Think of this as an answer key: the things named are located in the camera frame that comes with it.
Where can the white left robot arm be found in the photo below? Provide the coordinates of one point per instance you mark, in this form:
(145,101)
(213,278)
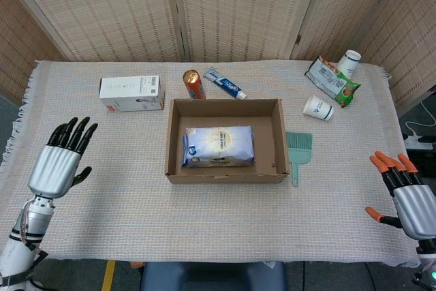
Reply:
(24,236)

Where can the beige woven tablecloth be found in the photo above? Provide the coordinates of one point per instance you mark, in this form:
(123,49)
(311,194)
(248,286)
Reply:
(218,219)

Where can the silver orange-tipped right robot hand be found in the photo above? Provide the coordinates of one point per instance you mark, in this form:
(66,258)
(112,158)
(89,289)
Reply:
(415,202)

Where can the woven folding screen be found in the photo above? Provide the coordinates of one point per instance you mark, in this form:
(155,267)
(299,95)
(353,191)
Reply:
(102,8)

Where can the blue white toothpaste tube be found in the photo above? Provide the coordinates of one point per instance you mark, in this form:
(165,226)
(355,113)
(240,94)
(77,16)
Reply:
(225,83)

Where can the white paper cup blue logo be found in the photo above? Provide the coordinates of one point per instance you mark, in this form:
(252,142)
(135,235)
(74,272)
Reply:
(350,62)
(318,107)

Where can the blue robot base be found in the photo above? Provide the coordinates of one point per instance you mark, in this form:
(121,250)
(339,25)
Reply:
(211,277)

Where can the green silver snack bag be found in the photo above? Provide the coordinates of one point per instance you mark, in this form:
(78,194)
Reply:
(332,81)

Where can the brown cardboard box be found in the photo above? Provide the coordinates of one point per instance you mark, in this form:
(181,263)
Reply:
(225,179)

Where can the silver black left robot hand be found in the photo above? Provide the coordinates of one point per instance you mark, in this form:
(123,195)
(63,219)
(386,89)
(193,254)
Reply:
(54,168)

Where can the blue white tissue pack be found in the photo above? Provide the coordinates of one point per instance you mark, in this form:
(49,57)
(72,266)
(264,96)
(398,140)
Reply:
(218,146)

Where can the white product box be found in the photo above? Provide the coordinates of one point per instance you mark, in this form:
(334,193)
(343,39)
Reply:
(129,91)

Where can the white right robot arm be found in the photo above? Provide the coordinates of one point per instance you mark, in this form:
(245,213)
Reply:
(427,257)

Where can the orange soda can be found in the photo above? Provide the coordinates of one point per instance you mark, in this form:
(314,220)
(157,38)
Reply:
(195,84)

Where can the white power strip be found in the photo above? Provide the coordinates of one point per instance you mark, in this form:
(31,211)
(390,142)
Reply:
(417,141)

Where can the teal mini brush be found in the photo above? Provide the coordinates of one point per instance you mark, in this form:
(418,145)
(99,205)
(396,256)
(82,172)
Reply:
(299,153)

